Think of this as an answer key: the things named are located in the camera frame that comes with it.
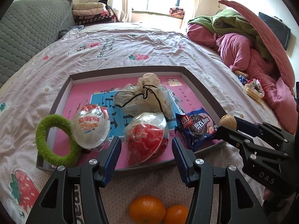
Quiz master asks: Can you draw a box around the red toy egg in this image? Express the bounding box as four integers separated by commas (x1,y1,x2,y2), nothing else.
124,112,169,166

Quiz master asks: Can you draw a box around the white toy egg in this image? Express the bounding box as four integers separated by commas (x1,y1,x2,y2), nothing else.
71,104,110,152

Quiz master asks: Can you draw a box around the green knitted ring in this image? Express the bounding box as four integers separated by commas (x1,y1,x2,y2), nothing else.
34,114,83,168

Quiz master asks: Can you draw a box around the stack of folded blankets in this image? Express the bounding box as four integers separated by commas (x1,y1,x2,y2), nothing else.
72,2,118,26

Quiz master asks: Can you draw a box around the strawberry print bed sheet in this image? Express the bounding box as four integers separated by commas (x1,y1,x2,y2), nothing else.
1,24,281,223

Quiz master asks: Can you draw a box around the person's right hand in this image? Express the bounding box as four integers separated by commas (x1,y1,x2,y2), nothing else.
263,188,274,201

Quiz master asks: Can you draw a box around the cream curtain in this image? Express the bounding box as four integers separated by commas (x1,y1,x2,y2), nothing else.
181,0,208,35
107,0,134,23

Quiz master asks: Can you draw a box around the grey quilted headboard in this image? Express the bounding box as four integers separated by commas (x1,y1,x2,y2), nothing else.
1,0,75,85

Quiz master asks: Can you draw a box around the left cream curtain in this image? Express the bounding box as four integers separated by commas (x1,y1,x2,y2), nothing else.
107,0,134,23

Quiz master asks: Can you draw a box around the large orange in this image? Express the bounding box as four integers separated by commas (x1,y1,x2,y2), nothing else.
128,195,166,223

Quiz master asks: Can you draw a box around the walnut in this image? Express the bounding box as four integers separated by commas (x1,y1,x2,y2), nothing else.
219,114,237,130

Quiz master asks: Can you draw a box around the small orange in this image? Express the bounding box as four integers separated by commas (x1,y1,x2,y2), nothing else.
163,205,189,224

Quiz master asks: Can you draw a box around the blue cookie packet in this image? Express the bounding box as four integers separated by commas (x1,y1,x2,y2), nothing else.
175,107,217,152

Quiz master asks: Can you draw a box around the pink crumpled duvet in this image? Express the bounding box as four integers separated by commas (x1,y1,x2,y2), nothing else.
187,24,298,134

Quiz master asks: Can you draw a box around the cream drawstring cloth pouch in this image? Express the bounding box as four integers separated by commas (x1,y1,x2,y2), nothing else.
113,73,174,119

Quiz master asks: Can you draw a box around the black wall television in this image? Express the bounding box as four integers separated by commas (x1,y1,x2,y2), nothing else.
258,12,291,50

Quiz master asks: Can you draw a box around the dark shallow cardboard box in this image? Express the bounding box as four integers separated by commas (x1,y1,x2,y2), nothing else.
46,66,226,176

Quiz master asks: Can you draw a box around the orange patterned bag on sill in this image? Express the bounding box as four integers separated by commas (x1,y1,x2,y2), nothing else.
169,7,185,19

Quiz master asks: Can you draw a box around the green blanket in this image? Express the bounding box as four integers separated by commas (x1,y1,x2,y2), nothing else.
188,9,274,62

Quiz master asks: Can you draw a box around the snack packets pile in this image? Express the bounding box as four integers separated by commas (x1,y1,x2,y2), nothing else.
234,70,265,103

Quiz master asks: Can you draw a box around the pink quilted pillow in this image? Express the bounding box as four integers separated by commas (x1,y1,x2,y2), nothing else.
218,0,295,95

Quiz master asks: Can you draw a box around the right cream curtain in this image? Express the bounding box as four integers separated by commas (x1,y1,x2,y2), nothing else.
181,0,208,35

